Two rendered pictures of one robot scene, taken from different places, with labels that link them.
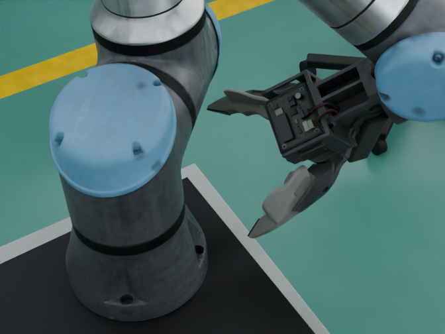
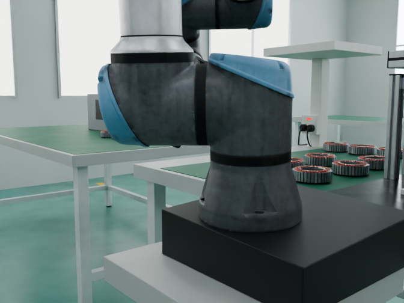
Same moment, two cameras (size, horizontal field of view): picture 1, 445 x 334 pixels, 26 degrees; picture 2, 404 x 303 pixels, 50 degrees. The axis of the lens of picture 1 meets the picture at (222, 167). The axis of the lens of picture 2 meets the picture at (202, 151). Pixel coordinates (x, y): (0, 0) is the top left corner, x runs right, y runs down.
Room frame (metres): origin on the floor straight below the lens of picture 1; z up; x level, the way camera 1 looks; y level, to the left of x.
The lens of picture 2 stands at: (0.80, 0.70, 0.99)
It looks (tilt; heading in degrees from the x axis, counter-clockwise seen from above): 7 degrees down; 261
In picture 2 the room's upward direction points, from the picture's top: straight up
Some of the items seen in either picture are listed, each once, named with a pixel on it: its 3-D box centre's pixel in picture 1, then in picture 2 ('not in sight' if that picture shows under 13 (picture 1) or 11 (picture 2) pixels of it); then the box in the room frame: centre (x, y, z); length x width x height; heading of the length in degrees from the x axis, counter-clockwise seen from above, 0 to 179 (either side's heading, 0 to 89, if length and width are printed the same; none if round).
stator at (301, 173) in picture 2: not in sight; (312, 174); (0.30, -0.47, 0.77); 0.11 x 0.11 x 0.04
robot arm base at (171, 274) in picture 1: (132, 234); (250, 181); (0.64, 0.09, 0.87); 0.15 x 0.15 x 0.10
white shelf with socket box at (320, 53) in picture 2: not in sight; (320, 100); (-0.02, -1.14, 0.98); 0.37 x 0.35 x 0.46; 120
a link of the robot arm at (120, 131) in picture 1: (119, 149); (245, 101); (0.64, 0.10, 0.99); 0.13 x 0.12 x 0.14; 167
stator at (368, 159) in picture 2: not in sight; (374, 162); (-0.01, -0.66, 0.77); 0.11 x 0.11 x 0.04
